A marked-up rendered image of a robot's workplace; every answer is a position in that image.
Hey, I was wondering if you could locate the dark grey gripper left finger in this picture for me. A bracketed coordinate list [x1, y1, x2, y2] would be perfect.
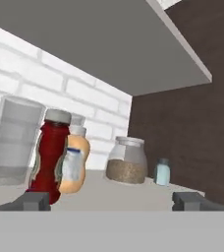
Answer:
[0, 191, 52, 212]

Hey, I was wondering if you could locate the glass jar with brown grains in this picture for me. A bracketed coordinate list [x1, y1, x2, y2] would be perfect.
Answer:
[105, 136, 149, 185]

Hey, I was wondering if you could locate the grey wall cabinet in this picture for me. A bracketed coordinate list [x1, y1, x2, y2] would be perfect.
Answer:
[0, 0, 213, 97]

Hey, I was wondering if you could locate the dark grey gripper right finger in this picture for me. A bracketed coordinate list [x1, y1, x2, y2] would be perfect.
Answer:
[171, 191, 224, 212]

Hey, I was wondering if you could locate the clear glass tumbler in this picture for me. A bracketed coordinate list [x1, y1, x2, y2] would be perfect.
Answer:
[0, 94, 47, 187]

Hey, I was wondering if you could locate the dark brown wood panel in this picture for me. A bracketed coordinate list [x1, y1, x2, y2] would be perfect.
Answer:
[127, 0, 224, 211]

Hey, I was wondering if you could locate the red ketchup bottle white cap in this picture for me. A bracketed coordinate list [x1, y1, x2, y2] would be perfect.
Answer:
[26, 108, 73, 206]

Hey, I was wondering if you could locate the orange sauce bottle white label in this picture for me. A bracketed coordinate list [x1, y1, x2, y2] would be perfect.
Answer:
[57, 125, 91, 195]

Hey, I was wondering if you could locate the small pale blue shaker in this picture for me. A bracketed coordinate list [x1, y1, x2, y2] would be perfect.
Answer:
[154, 157, 171, 187]

